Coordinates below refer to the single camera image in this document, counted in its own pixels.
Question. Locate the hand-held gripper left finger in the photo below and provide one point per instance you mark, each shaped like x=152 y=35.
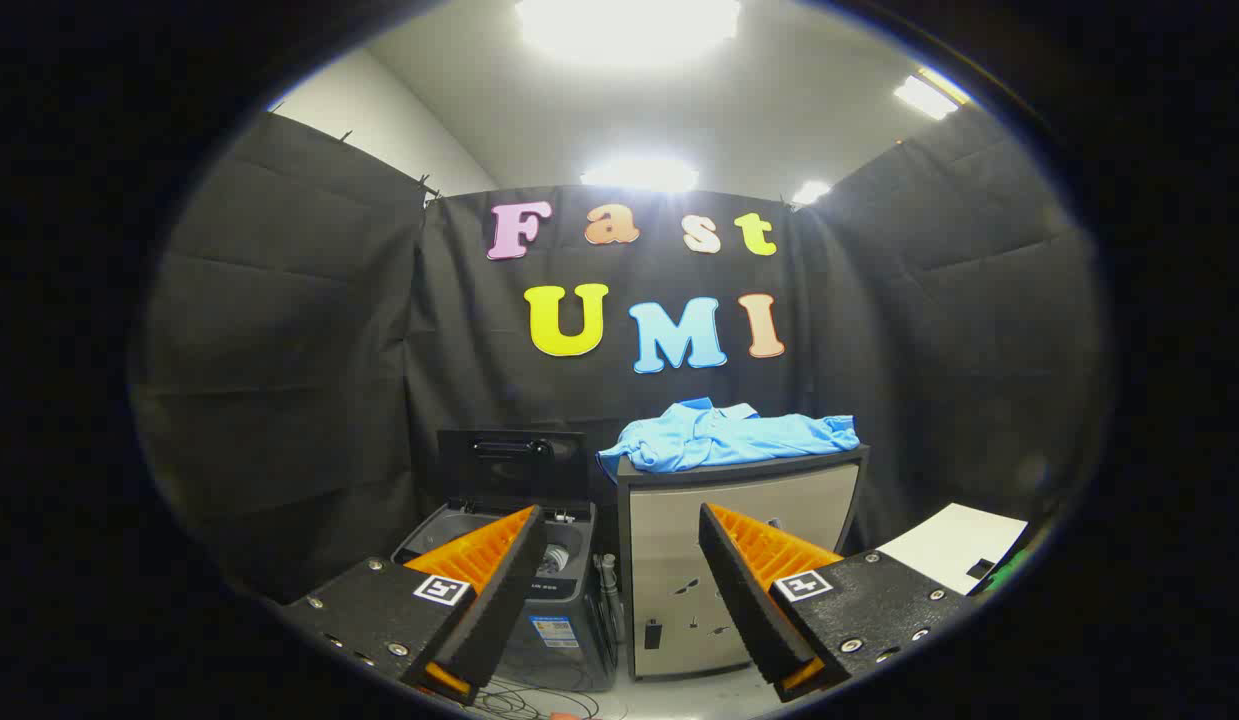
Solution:
x=499 y=590

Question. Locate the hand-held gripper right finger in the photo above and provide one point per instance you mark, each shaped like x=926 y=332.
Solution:
x=744 y=590

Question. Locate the dark grey washing machine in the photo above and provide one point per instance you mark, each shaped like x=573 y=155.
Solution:
x=579 y=595

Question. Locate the dark glass washing machine lid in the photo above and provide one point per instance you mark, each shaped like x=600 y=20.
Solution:
x=514 y=470

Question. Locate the light blue polo shirt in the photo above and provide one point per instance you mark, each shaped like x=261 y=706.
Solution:
x=719 y=440

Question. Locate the grey and beige cabinet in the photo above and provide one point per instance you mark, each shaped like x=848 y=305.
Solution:
x=669 y=540

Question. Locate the white flat panel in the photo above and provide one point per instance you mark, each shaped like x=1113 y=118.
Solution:
x=954 y=545

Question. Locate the black backdrop cloth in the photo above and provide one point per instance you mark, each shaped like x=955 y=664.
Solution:
x=309 y=350

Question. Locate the ceiling light panel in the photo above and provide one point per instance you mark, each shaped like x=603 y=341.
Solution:
x=927 y=97
x=629 y=25
x=639 y=175
x=810 y=192

